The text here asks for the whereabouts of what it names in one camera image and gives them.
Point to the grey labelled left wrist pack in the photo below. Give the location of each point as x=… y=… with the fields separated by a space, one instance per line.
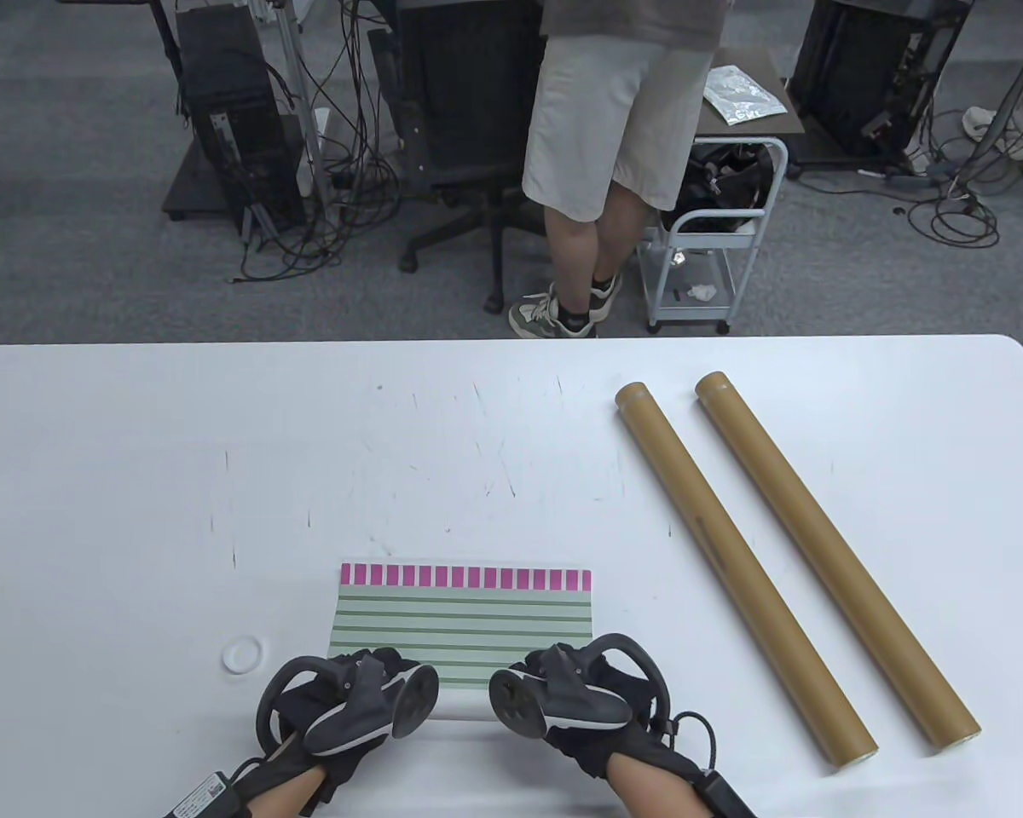
x=205 y=797

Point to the person's right forearm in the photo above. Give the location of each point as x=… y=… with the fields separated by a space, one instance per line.
x=656 y=792

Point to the white plastic tube cap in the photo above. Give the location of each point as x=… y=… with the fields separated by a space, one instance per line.
x=243 y=656

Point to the black computer tower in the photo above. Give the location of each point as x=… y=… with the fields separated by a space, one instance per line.
x=230 y=85

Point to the black grey hand controller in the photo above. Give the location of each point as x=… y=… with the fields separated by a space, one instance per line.
x=580 y=699
x=349 y=724

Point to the black computer rack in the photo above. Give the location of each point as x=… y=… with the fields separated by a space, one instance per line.
x=861 y=77

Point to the person's right hand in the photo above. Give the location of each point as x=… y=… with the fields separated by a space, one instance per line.
x=622 y=741

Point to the crumpled silver foil bag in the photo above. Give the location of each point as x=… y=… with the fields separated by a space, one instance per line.
x=740 y=95

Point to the green striped mouse pad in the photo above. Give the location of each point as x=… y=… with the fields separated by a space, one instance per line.
x=460 y=622

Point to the white metal utility cart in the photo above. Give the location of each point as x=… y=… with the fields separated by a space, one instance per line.
x=716 y=241

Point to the black headset gear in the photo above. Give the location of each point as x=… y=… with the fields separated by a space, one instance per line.
x=725 y=183

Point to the person's left hand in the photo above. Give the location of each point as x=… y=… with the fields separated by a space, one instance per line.
x=388 y=658

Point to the person's left forearm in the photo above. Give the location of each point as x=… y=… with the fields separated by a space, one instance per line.
x=286 y=797

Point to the small brown top side table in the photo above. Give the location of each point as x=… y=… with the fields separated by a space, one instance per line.
x=767 y=128

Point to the brown cardboard mailing tube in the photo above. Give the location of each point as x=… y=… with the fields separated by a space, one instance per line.
x=827 y=545
x=716 y=554

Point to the white crumpled paper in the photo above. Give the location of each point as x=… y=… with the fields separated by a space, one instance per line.
x=701 y=294

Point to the black right wrist pack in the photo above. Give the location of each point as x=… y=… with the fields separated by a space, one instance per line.
x=726 y=794

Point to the black mesh office chair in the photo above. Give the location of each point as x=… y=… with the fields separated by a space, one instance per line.
x=460 y=102

